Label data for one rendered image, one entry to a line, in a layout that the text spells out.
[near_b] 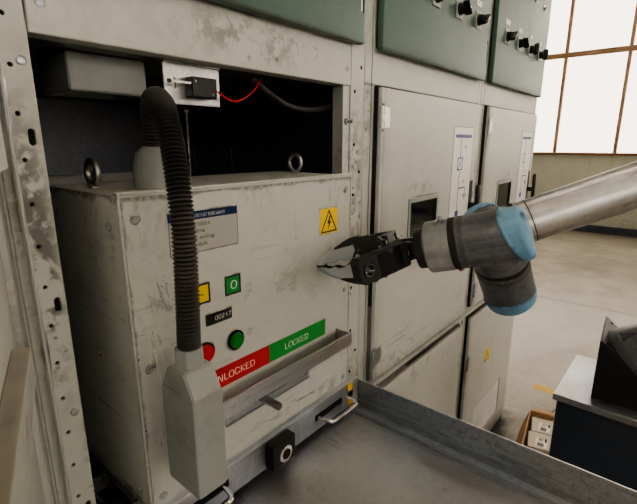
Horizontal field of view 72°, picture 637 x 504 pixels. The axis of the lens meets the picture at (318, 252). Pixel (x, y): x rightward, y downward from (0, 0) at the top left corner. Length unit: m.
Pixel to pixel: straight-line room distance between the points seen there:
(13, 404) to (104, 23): 0.44
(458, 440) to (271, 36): 0.84
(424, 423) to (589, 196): 0.55
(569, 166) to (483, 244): 7.93
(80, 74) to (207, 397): 0.45
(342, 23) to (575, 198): 0.55
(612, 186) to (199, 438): 0.80
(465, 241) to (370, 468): 0.48
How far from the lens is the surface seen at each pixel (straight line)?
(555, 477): 0.97
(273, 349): 0.82
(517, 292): 0.82
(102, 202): 0.63
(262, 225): 0.73
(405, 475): 0.94
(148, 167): 0.65
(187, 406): 0.59
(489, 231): 0.73
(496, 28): 1.71
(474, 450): 1.00
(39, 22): 0.62
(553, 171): 8.69
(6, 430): 0.43
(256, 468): 0.89
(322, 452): 0.97
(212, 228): 0.67
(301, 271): 0.82
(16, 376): 0.51
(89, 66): 0.70
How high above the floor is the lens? 1.45
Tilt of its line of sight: 14 degrees down
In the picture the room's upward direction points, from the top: straight up
